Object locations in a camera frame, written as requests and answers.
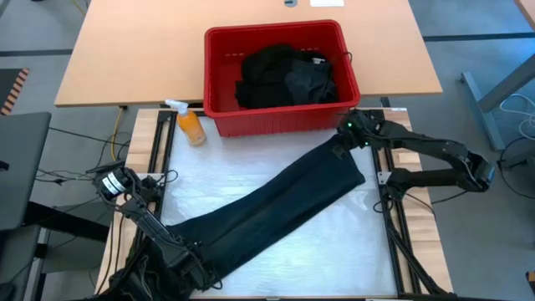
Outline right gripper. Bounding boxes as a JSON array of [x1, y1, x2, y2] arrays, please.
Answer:
[[332, 109, 380, 161]]

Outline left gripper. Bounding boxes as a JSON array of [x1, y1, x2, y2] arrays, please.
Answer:
[[166, 244, 221, 293]]

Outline dark blue jeans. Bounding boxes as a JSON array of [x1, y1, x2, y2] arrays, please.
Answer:
[[106, 134, 367, 301]]

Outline black sweater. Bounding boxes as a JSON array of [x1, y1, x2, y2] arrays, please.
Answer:
[[233, 43, 296, 111]]

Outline red plastic bin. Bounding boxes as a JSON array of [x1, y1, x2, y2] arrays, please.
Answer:
[[203, 18, 362, 139]]

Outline orange spray bottle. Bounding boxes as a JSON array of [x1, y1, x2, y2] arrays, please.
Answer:
[[164, 99, 208, 148]]

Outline grey table leg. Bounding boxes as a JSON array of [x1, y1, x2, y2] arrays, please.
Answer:
[[461, 53, 535, 151]]

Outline wooden desk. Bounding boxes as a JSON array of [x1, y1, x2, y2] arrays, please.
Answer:
[[53, 0, 444, 109], [516, 0, 535, 28]]

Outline hazard-striped floor mat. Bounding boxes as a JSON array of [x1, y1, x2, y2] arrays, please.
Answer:
[[0, 67, 31, 117]]

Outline black aluminium table frame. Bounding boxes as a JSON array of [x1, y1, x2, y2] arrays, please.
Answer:
[[98, 108, 455, 301]]

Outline yellow cable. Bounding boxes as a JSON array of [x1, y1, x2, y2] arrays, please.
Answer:
[[110, 106, 127, 162]]

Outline black floor cables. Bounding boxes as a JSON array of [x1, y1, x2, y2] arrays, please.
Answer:
[[34, 166, 101, 186]]

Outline white cables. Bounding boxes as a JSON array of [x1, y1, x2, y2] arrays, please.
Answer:
[[499, 93, 535, 141]]

